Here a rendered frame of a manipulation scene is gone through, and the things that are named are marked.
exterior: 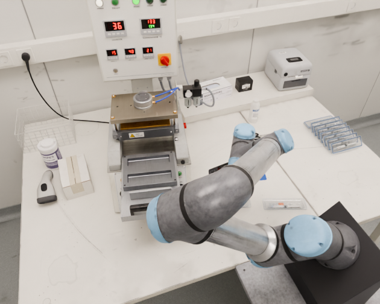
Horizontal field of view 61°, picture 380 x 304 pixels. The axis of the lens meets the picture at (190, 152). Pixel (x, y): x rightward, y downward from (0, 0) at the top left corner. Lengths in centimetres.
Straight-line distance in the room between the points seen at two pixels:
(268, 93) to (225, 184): 141
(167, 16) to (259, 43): 94
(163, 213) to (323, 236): 46
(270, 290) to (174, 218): 66
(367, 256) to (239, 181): 58
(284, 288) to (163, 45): 104
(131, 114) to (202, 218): 75
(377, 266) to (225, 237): 50
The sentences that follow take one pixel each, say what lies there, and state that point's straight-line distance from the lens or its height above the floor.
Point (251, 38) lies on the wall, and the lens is 212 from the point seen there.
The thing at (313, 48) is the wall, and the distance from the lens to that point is 245.
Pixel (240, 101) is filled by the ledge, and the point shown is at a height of 79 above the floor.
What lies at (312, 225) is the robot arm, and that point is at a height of 113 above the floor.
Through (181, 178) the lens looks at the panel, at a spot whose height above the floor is 87.
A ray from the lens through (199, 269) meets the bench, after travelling 129.
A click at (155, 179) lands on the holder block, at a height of 98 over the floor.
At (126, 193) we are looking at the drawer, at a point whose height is 97.
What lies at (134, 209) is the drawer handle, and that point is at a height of 101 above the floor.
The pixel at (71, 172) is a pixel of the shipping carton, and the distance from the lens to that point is 154.
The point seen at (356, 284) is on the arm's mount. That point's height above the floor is 94.
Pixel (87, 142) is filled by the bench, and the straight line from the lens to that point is 180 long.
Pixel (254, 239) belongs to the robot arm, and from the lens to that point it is 95.
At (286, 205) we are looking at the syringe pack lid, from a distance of 147.
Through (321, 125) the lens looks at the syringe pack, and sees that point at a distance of 187.
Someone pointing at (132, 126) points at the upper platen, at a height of 106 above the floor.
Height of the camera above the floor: 191
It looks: 44 degrees down
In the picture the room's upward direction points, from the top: straight up
